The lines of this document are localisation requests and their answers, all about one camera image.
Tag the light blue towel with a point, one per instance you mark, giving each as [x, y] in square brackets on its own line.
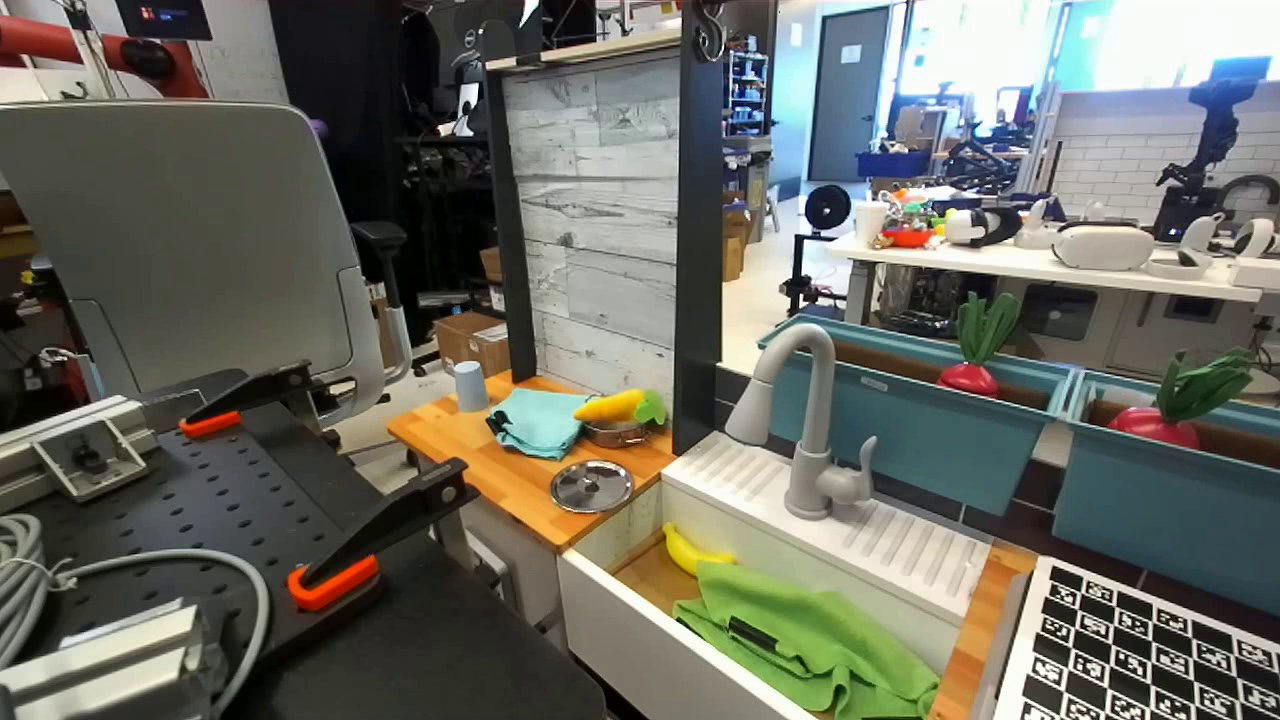
[534, 422]

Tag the green towel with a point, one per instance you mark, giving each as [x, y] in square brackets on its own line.
[811, 645]

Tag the yellow toy corn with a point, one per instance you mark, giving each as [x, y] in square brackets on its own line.
[611, 409]

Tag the silver metal plate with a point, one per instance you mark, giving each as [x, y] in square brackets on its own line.
[592, 487]

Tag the grey cup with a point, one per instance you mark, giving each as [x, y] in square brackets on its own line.
[470, 384]

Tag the cardboard box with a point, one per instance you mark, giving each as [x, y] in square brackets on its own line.
[473, 338]

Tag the yellow banana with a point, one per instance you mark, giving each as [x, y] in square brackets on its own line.
[688, 553]

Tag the grey toy faucet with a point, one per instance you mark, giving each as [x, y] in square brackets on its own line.
[813, 482]

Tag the white marble backsplash panel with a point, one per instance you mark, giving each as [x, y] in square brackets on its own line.
[592, 161]

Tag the black round fan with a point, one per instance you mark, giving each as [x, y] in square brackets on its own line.
[825, 207]

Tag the white toy sink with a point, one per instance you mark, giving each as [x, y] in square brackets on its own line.
[616, 586]

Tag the left teal planter box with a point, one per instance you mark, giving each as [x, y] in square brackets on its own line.
[959, 445]

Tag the teal planter box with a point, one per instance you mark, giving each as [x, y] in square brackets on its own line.
[1192, 512]
[959, 445]

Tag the left red radish toy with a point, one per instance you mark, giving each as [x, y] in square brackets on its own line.
[980, 328]

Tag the red radish toy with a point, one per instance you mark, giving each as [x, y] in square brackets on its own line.
[980, 328]
[1185, 395]

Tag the black orange clamp near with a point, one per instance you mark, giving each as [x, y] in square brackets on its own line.
[429, 501]

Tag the black orange clamp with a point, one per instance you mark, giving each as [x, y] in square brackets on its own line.
[224, 409]
[429, 501]

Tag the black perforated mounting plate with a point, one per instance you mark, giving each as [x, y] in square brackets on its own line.
[266, 492]

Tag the black orange clamp far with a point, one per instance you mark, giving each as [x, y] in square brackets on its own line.
[224, 409]

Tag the white VR headset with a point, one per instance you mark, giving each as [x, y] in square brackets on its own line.
[1101, 251]

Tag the grey monitor back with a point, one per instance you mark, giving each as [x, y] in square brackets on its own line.
[192, 239]

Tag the checkered calibration board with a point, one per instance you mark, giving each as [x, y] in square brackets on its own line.
[1101, 648]

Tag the right red radish toy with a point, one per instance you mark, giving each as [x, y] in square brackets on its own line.
[1185, 395]

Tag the right teal planter box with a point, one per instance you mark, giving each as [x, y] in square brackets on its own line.
[1192, 512]

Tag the white background table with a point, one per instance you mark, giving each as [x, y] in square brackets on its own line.
[1141, 319]

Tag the black vertical post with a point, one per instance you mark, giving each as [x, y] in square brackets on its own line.
[697, 220]

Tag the aluminium extrusion bracket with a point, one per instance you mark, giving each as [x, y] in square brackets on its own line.
[80, 452]

